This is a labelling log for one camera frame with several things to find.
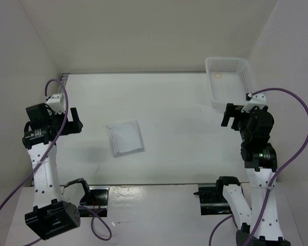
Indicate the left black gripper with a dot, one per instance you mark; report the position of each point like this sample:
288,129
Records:
73,126

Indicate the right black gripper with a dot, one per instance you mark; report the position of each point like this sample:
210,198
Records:
233,110

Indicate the white skirt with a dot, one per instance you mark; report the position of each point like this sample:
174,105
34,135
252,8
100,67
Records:
125,138

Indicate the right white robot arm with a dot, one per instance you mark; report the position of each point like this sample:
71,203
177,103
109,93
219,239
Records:
257,222

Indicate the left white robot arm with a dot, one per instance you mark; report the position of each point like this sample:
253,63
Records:
52,213

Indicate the white perforated plastic basket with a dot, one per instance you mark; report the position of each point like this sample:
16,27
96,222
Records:
229,80

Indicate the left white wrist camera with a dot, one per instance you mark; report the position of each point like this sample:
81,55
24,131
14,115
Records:
56,101

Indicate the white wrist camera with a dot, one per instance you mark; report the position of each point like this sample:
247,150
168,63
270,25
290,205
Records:
257,101
56,101

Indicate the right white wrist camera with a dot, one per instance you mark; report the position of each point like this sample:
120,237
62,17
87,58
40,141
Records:
257,101

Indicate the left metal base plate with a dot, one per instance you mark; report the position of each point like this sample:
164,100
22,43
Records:
96,199

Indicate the metal base plate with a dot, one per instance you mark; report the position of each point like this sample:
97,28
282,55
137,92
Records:
96,199
211,201

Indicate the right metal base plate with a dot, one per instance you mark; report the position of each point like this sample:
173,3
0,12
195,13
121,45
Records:
211,201

